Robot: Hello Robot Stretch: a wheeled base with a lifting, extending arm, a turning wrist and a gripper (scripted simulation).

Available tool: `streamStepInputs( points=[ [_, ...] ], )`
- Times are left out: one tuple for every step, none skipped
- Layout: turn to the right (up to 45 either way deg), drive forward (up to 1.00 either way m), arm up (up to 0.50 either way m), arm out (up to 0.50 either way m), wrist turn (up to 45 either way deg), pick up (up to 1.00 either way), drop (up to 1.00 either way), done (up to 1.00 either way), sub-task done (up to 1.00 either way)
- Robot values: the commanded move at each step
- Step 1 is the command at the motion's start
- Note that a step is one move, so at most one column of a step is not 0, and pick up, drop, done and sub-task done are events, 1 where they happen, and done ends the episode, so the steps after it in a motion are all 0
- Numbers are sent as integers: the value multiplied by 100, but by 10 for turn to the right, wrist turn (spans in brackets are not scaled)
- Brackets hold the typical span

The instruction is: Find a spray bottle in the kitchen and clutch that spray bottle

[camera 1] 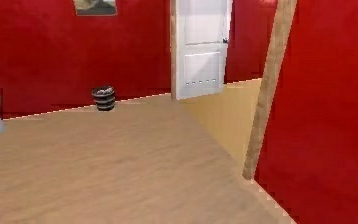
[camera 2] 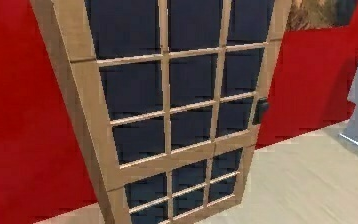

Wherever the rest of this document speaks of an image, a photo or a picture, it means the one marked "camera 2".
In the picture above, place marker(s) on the brown framed wall picture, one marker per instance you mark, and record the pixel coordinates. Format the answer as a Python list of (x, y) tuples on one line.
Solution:
[(315, 13)]

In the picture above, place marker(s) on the wooden glazed room door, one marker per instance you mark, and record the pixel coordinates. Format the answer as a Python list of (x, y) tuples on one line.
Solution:
[(87, 100)]

